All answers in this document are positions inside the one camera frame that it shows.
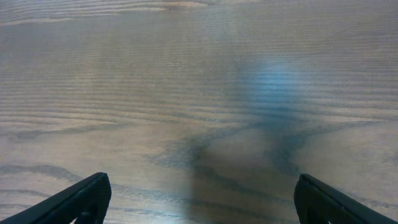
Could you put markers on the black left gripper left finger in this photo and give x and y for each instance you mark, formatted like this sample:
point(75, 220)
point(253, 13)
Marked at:
point(85, 202)

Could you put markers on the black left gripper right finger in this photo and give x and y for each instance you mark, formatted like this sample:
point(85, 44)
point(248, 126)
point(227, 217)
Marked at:
point(318, 203)

